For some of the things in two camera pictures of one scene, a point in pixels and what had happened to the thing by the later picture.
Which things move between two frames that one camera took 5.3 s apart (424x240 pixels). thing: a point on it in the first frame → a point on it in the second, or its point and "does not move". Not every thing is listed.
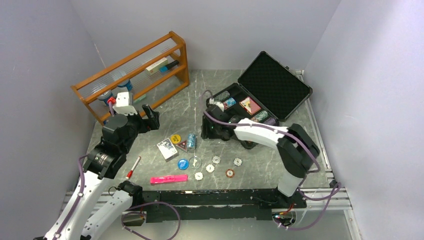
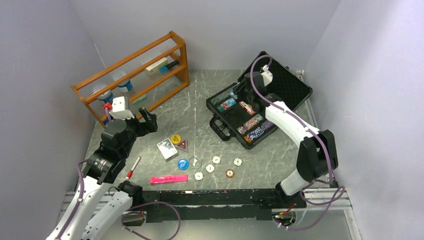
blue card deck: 167,150 does not move
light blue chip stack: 191,140 → 232,94
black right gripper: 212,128 → 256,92
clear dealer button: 195,162 does not move
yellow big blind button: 175,138 does not move
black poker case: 268,92 does not move
